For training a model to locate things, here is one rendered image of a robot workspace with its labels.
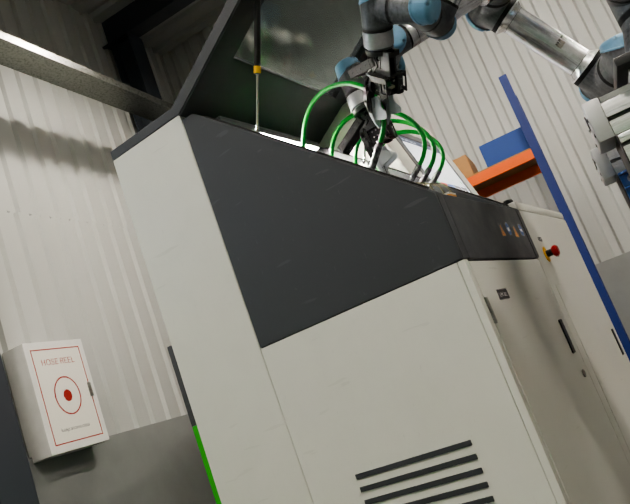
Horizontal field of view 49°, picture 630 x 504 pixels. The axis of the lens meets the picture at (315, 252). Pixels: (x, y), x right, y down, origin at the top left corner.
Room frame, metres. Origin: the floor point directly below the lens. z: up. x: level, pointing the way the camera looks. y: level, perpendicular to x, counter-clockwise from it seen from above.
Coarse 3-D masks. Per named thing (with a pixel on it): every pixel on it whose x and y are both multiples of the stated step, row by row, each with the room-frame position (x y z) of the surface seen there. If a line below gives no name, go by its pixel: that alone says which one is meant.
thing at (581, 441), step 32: (480, 288) 1.50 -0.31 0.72; (512, 288) 1.71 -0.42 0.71; (544, 288) 1.99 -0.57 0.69; (512, 320) 1.61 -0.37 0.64; (544, 320) 1.86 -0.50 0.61; (512, 352) 1.53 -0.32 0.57; (544, 352) 1.74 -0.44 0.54; (576, 352) 2.03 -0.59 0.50; (544, 384) 1.65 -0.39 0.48; (576, 384) 1.89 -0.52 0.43; (544, 416) 1.56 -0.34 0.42; (576, 416) 1.78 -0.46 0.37; (576, 448) 1.68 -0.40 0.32; (608, 448) 1.93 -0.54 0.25; (576, 480) 1.59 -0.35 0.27; (608, 480) 1.81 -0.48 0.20
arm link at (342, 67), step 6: (342, 60) 1.85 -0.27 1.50; (348, 60) 1.85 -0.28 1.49; (354, 60) 1.85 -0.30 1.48; (336, 66) 1.87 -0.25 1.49; (342, 66) 1.85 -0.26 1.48; (348, 66) 1.84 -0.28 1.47; (336, 72) 1.88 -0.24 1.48; (342, 72) 1.85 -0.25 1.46; (342, 78) 1.86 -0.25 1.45; (348, 78) 1.85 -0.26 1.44; (354, 78) 1.85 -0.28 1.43; (360, 78) 1.85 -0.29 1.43; (348, 90) 1.86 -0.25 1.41; (354, 90) 1.85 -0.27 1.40
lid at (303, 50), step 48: (240, 0) 1.59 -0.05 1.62; (288, 0) 1.74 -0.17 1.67; (336, 0) 1.89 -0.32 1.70; (240, 48) 1.74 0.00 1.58; (288, 48) 1.89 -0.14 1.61; (336, 48) 2.06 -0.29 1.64; (192, 96) 1.71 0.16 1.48; (240, 96) 1.86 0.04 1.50; (288, 96) 2.02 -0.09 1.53; (336, 96) 2.22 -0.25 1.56
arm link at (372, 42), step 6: (390, 30) 1.54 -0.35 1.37; (366, 36) 1.54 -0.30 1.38; (372, 36) 1.53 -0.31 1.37; (378, 36) 1.53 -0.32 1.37; (384, 36) 1.53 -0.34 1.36; (390, 36) 1.54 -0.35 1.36; (366, 42) 1.55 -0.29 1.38; (372, 42) 1.54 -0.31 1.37; (378, 42) 1.54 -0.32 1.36; (384, 42) 1.54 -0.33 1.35; (390, 42) 1.55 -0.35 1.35; (366, 48) 1.57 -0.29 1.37; (372, 48) 1.55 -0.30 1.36; (378, 48) 1.55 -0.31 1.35; (384, 48) 1.55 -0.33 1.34; (390, 48) 1.57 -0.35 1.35
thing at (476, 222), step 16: (448, 208) 1.51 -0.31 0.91; (464, 208) 1.61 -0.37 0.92; (480, 208) 1.73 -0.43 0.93; (496, 208) 1.87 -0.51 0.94; (464, 224) 1.57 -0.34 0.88; (480, 224) 1.68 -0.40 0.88; (496, 224) 1.81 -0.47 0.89; (512, 224) 1.95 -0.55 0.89; (464, 240) 1.52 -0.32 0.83; (480, 240) 1.63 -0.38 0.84; (496, 240) 1.75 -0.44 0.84; (512, 240) 1.89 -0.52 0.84; (528, 240) 2.05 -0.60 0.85; (480, 256) 1.58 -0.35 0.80; (496, 256) 1.69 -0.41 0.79; (512, 256) 1.82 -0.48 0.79; (528, 256) 1.97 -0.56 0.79
